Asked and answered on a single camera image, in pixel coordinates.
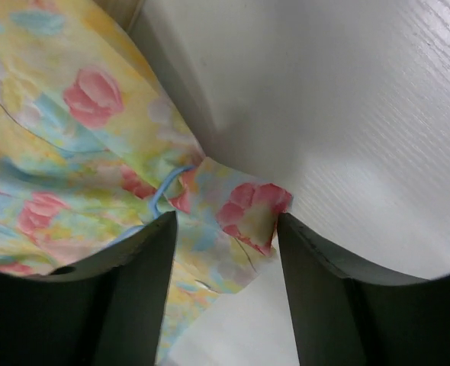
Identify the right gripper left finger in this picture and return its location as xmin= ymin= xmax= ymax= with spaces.
xmin=0 ymin=212 xmax=177 ymax=365

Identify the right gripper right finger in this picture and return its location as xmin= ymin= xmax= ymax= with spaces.
xmin=277 ymin=213 xmax=450 ymax=365

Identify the blue wire hanger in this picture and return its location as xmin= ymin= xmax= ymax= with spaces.
xmin=111 ymin=165 xmax=195 ymax=244

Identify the floral pastel skirt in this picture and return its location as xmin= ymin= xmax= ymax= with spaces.
xmin=0 ymin=1 xmax=292 ymax=362

